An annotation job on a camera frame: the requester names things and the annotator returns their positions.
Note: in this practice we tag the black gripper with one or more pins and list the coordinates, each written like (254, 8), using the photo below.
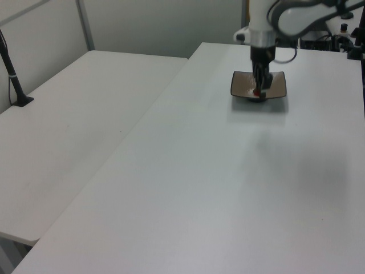
(263, 54)

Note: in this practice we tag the red strawberry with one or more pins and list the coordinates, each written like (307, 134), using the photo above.
(256, 92)

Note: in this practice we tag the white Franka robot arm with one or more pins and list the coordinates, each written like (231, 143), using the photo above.
(288, 17)

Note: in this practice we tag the square brown ceramic plate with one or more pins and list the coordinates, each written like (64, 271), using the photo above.
(273, 85)

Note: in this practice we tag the black electronics box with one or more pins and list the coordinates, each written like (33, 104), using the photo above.
(316, 44)

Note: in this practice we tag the black clamp stand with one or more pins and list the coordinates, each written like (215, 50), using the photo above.
(356, 45)

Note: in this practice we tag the black computer mouse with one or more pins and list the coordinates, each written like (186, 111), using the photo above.
(349, 15)

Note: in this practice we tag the grey metal door post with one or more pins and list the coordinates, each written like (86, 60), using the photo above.
(243, 17)

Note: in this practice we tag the grey partition frame post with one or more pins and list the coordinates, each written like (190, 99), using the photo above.
(85, 24)

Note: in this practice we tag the black camera stand pole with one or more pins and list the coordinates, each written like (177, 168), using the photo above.
(12, 77)

